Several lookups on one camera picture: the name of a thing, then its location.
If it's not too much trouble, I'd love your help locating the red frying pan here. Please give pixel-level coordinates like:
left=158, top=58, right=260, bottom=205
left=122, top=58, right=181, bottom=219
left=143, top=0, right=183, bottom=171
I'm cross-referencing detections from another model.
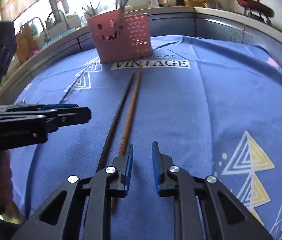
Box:
left=224, top=0, right=275, bottom=18

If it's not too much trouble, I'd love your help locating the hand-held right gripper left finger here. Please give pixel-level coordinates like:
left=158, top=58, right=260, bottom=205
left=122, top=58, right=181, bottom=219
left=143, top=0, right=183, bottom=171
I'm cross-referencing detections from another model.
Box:
left=11, top=142, right=134, bottom=240

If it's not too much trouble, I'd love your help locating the blue printed tablecloth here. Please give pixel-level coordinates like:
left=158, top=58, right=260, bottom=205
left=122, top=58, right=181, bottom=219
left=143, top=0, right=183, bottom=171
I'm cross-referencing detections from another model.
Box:
left=8, top=35, right=282, bottom=240

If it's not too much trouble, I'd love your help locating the gas stove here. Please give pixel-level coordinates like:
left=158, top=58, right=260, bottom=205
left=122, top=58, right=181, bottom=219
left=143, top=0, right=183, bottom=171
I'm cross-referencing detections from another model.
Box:
left=243, top=7, right=282, bottom=44

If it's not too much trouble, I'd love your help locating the brown striped chopstick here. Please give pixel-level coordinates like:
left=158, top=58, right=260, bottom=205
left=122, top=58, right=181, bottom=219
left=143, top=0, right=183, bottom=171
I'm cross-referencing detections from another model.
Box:
left=110, top=66, right=143, bottom=209

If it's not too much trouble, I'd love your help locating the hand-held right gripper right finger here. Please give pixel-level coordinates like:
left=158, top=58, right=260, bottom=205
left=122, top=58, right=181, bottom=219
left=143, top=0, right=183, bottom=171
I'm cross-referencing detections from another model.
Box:
left=152, top=141, right=274, bottom=240

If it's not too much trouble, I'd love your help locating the pink utensil holder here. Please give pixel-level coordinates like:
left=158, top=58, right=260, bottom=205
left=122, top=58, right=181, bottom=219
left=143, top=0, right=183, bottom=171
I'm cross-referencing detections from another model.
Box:
left=87, top=12, right=154, bottom=65

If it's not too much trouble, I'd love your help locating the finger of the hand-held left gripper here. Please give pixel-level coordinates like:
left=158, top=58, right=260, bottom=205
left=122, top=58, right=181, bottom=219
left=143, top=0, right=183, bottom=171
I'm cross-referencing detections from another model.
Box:
left=0, top=106, right=92, bottom=133
left=0, top=103, right=80, bottom=113

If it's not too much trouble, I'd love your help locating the dark brown chopstick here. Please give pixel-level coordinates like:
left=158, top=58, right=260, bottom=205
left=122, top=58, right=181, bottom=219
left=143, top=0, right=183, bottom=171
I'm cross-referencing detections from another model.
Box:
left=95, top=72, right=136, bottom=175

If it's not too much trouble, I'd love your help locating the kitchen counter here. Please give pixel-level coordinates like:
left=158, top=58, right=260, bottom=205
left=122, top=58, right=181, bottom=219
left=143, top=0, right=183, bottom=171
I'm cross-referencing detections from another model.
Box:
left=0, top=5, right=282, bottom=95

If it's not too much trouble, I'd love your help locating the metal faucet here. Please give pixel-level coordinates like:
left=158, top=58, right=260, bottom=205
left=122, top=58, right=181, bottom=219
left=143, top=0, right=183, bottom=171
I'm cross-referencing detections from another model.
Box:
left=46, top=9, right=69, bottom=30
left=25, top=17, right=51, bottom=43

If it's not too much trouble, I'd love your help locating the wooden cutting board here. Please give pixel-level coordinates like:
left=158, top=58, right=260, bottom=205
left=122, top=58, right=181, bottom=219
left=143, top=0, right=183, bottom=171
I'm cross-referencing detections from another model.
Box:
left=15, top=23, right=38, bottom=65

